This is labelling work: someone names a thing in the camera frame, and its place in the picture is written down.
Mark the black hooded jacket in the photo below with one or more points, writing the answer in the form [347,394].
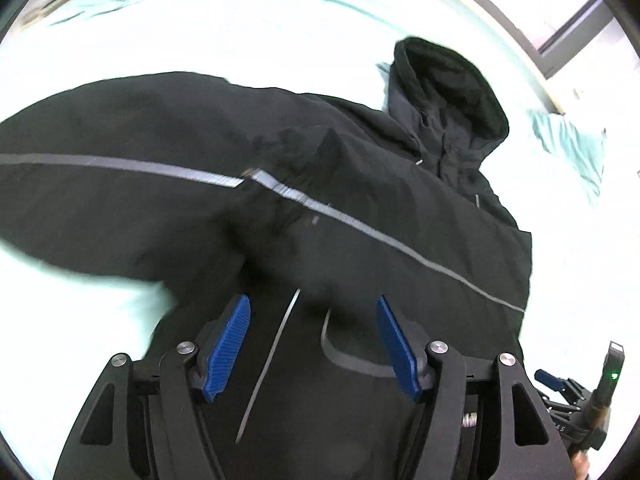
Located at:
[311,206]

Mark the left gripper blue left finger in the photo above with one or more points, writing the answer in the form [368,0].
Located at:
[219,343]

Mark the mint green duvet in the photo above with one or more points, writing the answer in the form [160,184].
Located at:
[568,171]

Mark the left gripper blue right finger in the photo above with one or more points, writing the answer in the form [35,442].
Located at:
[405,343]

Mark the person's right hand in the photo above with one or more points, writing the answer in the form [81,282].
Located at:
[580,465]

